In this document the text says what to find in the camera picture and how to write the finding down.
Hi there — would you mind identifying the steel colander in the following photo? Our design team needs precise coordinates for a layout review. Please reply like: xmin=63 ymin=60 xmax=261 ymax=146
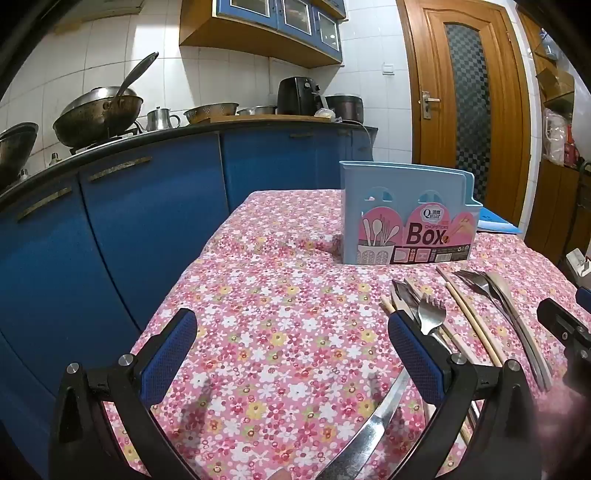
xmin=183 ymin=103 xmax=240 ymax=125

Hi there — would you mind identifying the white plastic bag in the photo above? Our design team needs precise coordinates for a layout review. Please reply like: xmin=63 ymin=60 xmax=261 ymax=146
xmin=544 ymin=107 xmax=575 ymax=164

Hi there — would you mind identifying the beige handled table knife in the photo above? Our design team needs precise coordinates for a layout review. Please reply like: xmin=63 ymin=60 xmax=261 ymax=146
xmin=392 ymin=278 xmax=423 ymax=326

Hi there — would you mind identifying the metal door handle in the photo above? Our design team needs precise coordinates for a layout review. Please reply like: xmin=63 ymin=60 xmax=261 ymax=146
xmin=419 ymin=91 xmax=438 ymax=121

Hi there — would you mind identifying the white plastic box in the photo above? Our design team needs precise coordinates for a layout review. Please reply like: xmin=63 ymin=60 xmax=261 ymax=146
xmin=564 ymin=248 xmax=591 ymax=280

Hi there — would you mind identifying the black rice cooker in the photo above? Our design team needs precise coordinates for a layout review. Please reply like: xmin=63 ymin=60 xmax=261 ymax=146
xmin=324 ymin=95 xmax=366 ymax=125

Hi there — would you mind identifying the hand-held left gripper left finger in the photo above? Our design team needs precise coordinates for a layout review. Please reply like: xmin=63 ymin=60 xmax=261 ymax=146
xmin=48 ymin=307 xmax=199 ymax=480

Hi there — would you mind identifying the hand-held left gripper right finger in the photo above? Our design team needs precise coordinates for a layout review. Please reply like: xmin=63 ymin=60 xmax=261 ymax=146
xmin=387 ymin=315 xmax=539 ymax=480

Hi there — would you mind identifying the black air fryer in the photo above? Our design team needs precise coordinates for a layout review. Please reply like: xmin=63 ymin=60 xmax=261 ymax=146
xmin=277 ymin=76 xmax=327 ymax=116

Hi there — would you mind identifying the blue wall cabinet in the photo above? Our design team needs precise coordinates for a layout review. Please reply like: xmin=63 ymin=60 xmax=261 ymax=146
xmin=179 ymin=0 xmax=348 ymax=68

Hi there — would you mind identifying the beige handled steel fork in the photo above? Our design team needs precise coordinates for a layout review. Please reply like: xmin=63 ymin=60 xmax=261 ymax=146
xmin=417 ymin=294 xmax=462 ymax=358

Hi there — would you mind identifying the gas stove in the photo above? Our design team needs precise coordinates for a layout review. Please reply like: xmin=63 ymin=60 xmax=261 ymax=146
xmin=68 ymin=121 xmax=146 ymax=156

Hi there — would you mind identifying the steel ladle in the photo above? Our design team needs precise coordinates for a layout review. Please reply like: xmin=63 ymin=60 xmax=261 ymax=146
xmin=113 ymin=52 xmax=160 ymax=100

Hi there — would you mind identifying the blue book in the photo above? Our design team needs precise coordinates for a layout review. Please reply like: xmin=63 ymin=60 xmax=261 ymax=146
xmin=475 ymin=207 xmax=522 ymax=235

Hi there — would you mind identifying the wooden storage shelf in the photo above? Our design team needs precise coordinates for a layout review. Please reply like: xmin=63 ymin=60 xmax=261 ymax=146
xmin=517 ymin=9 xmax=591 ymax=252

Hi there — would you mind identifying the pink floral tablecloth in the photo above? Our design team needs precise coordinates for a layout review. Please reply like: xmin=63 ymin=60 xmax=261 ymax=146
xmin=102 ymin=187 xmax=585 ymax=480

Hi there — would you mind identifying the wooden door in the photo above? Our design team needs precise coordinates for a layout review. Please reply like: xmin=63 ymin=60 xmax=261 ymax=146
xmin=396 ymin=0 xmax=532 ymax=234

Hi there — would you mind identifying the beige handled spoon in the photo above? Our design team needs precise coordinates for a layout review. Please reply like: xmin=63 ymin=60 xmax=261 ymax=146
xmin=484 ymin=271 xmax=554 ymax=392

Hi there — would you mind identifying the dark steel pan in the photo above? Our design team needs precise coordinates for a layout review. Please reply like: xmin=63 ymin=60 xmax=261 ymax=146
xmin=0 ymin=122 xmax=40 ymax=188

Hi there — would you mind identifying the steel kettle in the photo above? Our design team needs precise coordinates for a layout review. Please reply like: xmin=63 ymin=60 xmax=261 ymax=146
xmin=146 ymin=106 xmax=182 ymax=133

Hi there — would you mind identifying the blue plastic utensil box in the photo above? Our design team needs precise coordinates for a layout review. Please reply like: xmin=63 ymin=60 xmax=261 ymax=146
xmin=338 ymin=161 xmax=484 ymax=266

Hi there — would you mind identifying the steel table knife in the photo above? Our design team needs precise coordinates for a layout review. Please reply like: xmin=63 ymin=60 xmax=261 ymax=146
xmin=316 ymin=369 xmax=411 ymax=480

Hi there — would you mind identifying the steel wok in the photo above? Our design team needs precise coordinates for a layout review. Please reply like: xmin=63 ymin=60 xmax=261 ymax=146
xmin=52 ymin=87 xmax=145 ymax=149

